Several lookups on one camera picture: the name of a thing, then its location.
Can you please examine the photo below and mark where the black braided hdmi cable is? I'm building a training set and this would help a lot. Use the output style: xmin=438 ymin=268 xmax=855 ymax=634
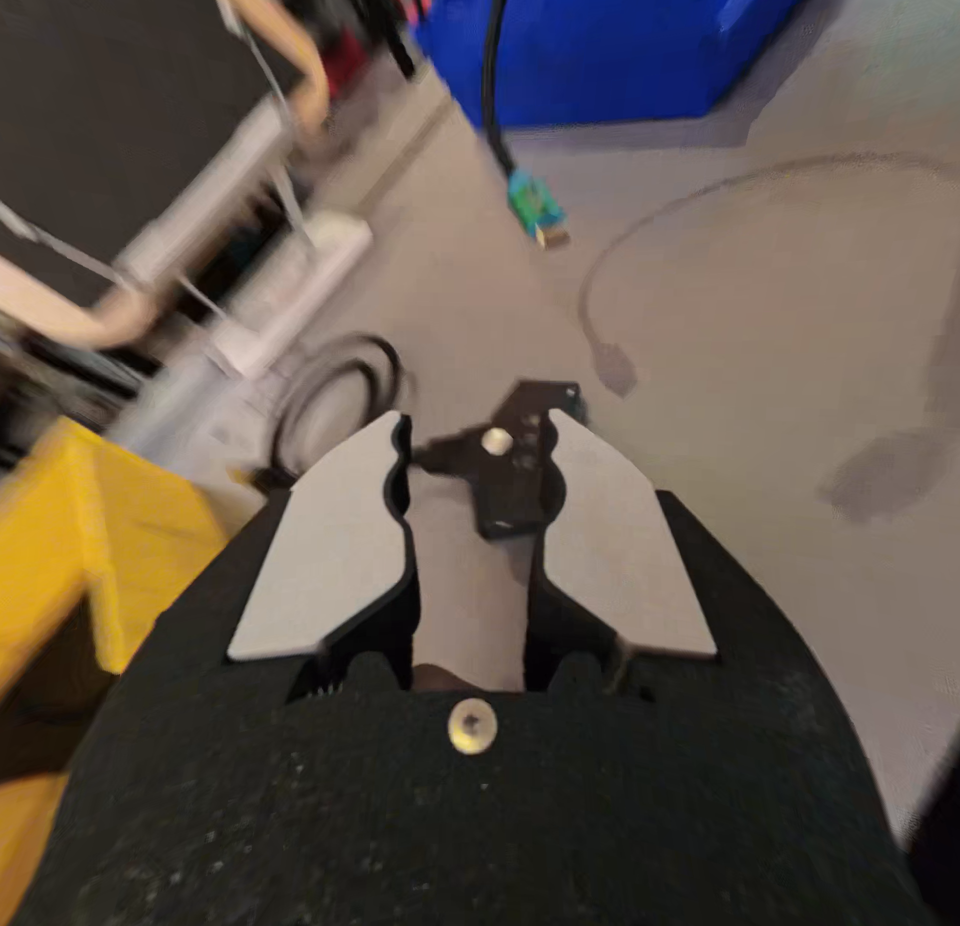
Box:
xmin=482 ymin=0 xmax=573 ymax=250

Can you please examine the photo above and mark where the yellow plastic bin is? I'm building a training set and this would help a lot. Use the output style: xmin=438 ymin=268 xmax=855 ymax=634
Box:
xmin=0 ymin=416 xmax=230 ymax=926

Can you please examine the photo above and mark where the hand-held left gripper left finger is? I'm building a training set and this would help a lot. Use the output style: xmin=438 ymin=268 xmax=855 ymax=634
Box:
xmin=227 ymin=410 xmax=419 ymax=690

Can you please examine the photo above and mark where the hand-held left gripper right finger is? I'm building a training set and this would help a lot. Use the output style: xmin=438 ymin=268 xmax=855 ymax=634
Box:
xmin=525 ymin=410 xmax=717 ymax=690

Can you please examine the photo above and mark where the wooden-framed black book stand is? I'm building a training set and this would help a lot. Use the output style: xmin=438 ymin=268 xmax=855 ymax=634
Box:
xmin=0 ymin=0 xmax=374 ymax=379

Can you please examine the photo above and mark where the black switch cable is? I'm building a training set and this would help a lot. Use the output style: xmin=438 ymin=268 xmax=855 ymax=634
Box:
xmin=271 ymin=333 xmax=481 ymax=492

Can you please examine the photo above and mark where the black hdmi switch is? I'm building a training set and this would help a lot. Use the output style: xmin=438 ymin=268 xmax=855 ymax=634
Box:
xmin=471 ymin=380 xmax=588 ymax=543

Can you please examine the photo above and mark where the blue plastic bin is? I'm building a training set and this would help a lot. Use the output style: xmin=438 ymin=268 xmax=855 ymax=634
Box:
xmin=412 ymin=0 xmax=834 ymax=128

